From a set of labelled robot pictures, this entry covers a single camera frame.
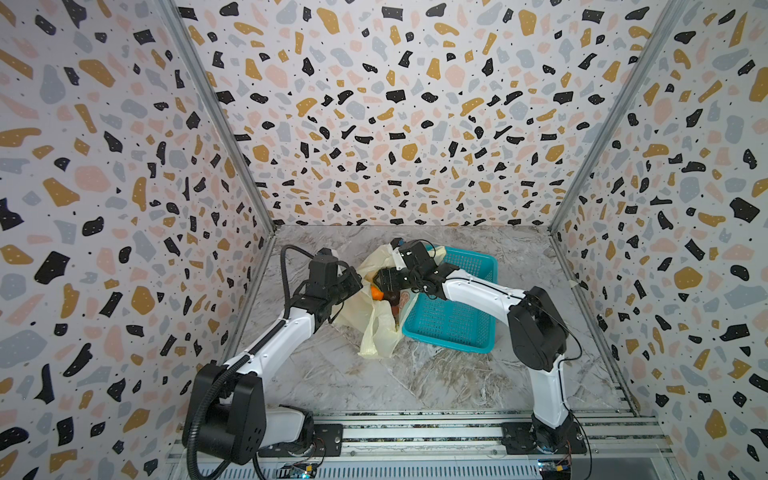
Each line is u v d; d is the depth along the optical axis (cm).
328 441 74
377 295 97
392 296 96
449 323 95
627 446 75
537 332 52
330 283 66
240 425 40
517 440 73
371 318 76
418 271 73
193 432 35
